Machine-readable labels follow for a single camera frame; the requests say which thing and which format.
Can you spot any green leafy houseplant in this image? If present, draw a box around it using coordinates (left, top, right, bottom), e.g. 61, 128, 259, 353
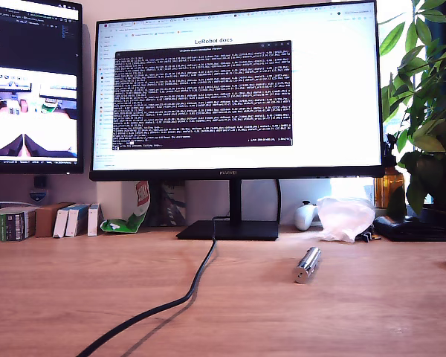
378, 0, 446, 216

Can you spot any green snack bag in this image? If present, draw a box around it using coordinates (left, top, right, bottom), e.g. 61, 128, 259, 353
99, 180, 152, 234

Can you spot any thin white cable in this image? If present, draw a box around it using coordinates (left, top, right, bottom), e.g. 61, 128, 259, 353
0, 200, 42, 209

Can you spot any white and blue box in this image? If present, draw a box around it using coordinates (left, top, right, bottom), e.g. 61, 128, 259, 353
65, 204, 91, 237
52, 208, 74, 238
87, 203, 104, 237

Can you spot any metallic silver laser pointer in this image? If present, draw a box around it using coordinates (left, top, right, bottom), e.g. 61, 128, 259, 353
292, 246, 323, 286

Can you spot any dark plant pot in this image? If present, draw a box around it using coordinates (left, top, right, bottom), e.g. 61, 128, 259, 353
421, 206, 446, 234

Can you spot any brown cardboard box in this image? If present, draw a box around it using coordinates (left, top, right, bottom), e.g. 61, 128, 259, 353
34, 202, 75, 238

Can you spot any large black Huawei monitor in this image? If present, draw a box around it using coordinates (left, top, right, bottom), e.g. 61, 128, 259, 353
88, 0, 387, 242

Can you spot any black leather pouch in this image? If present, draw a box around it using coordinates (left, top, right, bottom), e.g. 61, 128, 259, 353
372, 214, 446, 242

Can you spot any green barcode small box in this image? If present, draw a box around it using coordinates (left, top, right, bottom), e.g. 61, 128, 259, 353
0, 208, 36, 242

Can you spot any grey patterned box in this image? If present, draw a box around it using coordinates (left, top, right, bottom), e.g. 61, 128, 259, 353
150, 180, 187, 226

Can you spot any crumpled clear plastic bag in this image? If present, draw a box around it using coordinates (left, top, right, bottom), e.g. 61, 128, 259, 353
311, 196, 376, 243

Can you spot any black monitor with camera feed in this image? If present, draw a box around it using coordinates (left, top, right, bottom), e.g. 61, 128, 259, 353
0, 0, 85, 175

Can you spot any amber glass pump bottle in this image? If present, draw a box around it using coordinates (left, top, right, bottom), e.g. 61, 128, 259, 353
374, 133, 408, 211

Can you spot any black monitor power cable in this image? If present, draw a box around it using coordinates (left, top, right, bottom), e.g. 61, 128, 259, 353
274, 180, 283, 224

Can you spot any thick black table cable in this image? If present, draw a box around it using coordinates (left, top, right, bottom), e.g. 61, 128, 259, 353
75, 214, 232, 357

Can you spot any blue shield badge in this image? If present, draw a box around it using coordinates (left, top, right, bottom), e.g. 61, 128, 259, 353
28, 188, 49, 205

